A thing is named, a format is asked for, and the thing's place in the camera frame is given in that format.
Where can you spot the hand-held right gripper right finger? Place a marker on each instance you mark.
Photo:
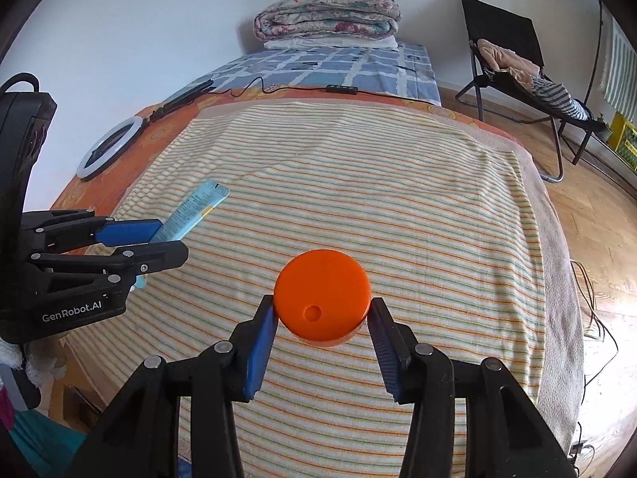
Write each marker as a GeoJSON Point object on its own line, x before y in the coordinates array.
{"type": "Point", "coordinates": [385, 353]}

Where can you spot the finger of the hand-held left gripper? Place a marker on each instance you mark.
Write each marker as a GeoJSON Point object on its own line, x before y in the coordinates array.
{"type": "Point", "coordinates": [159, 256]}
{"type": "Point", "coordinates": [129, 231]}

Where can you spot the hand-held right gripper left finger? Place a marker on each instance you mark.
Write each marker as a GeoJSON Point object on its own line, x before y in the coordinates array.
{"type": "Point", "coordinates": [261, 353]}

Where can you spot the light blue tube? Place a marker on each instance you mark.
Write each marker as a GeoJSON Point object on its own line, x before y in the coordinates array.
{"type": "Point", "coordinates": [194, 209]}

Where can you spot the orange round plastic lid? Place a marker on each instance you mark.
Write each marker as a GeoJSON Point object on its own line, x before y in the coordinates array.
{"type": "Point", "coordinates": [318, 289]}

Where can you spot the orange bed sheet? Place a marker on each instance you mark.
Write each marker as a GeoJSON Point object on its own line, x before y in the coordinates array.
{"type": "Point", "coordinates": [149, 134]}

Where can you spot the black folded tripod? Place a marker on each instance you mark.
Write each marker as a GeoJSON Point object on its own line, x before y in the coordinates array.
{"type": "Point", "coordinates": [179, 99]}

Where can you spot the white fluffy cloth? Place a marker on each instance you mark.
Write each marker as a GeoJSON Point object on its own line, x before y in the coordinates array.
{"type": "Point", "coordinates": [35, 363]}

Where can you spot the striped towel blanket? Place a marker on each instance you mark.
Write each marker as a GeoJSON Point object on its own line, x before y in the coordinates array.
{"type": "Point", "coordinates": [373, 184]}

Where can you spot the teal cloth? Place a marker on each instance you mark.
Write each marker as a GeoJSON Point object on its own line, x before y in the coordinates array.
{"type": "Point", "coordinates": [45, 448]}

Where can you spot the blue checked bed sheet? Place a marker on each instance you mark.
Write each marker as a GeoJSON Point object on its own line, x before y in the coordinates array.
{"type": "Point", "coordinates": [323, 64]}

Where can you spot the folded floral quilt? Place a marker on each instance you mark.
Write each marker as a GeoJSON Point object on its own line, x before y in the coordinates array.
{"type": "Point", "coordinates": [323, 17]}

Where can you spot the grey striped garment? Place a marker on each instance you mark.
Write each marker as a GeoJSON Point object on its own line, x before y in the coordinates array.
{"type": "Point", "coordinates": [557, 94]}

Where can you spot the yellow plastic crate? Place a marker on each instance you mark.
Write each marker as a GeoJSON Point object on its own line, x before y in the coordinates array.
{"type": "Point", "coordinates": [624, 142]}

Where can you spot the beige garment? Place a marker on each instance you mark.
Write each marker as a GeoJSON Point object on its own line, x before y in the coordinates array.
{"type": "Point", "coordinates": [512, 59]}

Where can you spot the black folding chair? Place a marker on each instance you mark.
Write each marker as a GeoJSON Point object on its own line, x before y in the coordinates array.
{"type": "Point", "coordinates": [497, 25]}

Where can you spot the green striped hanging cloth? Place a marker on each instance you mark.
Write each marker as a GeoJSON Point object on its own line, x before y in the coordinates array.
{"type": "Point", "coordinates": [622, 69]}

